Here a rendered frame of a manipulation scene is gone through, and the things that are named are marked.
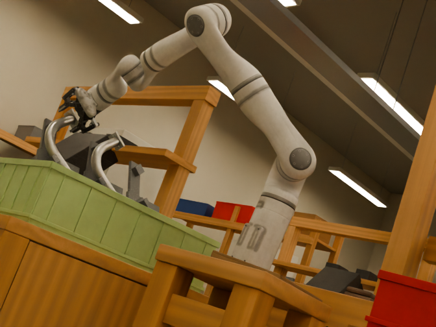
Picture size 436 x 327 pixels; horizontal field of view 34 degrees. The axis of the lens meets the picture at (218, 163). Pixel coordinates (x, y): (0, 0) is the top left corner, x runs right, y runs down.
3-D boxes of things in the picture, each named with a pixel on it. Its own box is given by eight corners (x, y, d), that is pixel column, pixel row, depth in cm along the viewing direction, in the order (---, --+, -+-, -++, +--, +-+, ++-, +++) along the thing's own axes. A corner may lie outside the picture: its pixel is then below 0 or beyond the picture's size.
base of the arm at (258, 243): (250, 265, 166) (279, 198, 170) (225, 256, 173) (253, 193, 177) (274, 278, 172) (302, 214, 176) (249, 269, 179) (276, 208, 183)
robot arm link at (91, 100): (72, 91, 205) (85, 82, 202) (96, 83, 215) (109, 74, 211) (88, 119, 206) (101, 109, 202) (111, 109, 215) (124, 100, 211)
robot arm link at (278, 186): (281, 142, 184) (255, 202, 181) (289, 135, 175) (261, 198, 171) (313, 157, 184) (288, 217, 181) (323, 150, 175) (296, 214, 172)
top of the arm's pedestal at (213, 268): (260, 289, 149) (266, 271, 150) (154, 258, 170) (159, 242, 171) (327, 323, 173) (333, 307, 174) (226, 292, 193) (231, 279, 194)
